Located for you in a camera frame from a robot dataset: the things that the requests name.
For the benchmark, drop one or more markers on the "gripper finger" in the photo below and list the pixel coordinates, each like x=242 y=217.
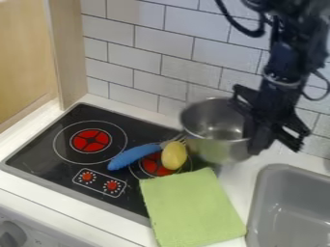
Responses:
x=260 y=141
x=291 y=140

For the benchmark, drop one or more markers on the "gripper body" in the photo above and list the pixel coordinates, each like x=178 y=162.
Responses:
x=275 y=103

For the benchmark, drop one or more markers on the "silver pot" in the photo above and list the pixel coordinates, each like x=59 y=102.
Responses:
x=215 y=128

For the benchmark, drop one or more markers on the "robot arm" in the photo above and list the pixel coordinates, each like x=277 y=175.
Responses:
x=296 y=38

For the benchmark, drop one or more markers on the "toy sink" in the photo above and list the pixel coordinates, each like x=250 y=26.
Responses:
x=292 y=209

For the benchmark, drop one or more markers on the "yellow toy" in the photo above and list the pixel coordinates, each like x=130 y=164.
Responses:
x=173 y=155

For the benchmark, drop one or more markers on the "green cloth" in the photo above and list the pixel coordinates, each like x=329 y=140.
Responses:
x=191 y=209

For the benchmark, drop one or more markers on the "toy stove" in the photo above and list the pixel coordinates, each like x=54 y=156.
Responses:
x=64 y=160

